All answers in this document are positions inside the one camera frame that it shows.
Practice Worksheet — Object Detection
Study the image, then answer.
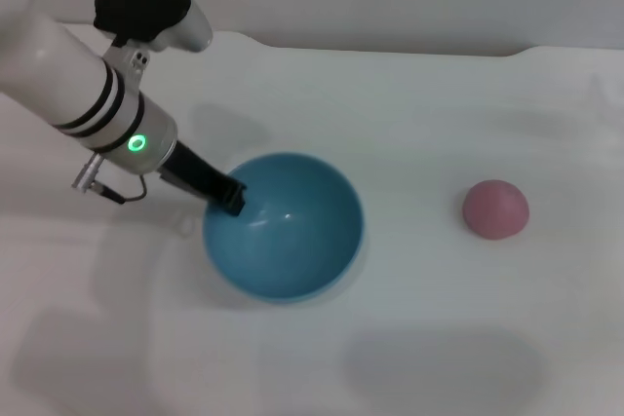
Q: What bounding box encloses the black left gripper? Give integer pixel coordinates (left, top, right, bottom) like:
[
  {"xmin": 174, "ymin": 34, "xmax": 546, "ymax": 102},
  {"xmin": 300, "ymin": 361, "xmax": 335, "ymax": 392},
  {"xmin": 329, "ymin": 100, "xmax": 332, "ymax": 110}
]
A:
[{"xmin": 160, "ymin": 140, "xmax": 248, "ymax": 216}]

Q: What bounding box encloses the blue bowl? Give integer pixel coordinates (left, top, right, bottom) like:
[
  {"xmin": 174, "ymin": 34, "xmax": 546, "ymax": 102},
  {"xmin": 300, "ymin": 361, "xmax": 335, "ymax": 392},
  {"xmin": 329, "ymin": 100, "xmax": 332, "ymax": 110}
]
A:
[{"xmin": 202, "ymin": 152, "xmax": 366, "ymax": 304}]

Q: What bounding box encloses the pink peach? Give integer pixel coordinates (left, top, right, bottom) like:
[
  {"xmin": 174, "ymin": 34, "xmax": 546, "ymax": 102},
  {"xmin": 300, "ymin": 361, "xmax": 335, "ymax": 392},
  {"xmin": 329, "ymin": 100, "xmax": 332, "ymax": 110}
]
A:
[{"xmin": 461, "ymin": 179, "xmax": 530, "ymax": 241}]

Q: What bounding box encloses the left arm connector cable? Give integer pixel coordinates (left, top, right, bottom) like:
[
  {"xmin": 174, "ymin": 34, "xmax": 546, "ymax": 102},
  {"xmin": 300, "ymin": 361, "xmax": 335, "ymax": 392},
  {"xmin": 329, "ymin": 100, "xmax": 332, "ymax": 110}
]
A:
[{"xmin": 71, "ymin": 153, "xmax": 147, "ymax": 206}]

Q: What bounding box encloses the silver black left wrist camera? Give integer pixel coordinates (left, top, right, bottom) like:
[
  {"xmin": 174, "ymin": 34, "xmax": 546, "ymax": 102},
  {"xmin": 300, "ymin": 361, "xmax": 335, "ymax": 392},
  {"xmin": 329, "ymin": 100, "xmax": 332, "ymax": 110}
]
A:
[{"xmin": 93, "ymin": 0, "xmax": 215, "ymax": 54}]

